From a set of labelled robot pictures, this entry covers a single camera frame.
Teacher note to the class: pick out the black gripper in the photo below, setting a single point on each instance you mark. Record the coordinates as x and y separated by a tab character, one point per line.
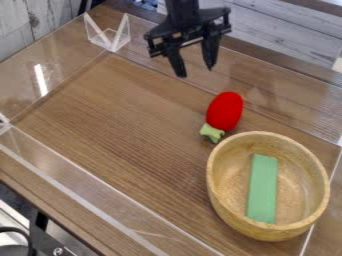
184	28

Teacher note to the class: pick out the red plush strawberry toy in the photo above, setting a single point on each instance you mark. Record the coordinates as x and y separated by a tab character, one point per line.
222	116

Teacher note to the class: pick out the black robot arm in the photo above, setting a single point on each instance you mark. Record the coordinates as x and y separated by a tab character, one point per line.
183	5

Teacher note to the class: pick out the wooden oval bowl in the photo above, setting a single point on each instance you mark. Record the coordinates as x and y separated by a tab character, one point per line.
303	188

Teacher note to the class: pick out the green rectangular block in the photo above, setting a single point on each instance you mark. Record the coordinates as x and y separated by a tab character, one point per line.
260	208

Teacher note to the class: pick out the clear acrylic corner bracket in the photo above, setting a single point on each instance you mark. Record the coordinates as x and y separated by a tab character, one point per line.
110	39

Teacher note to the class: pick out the clear acrylic tray wall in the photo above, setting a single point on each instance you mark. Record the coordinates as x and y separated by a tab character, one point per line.
115	225

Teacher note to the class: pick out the black table frame leg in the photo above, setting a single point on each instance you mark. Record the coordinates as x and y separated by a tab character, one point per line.
45	245

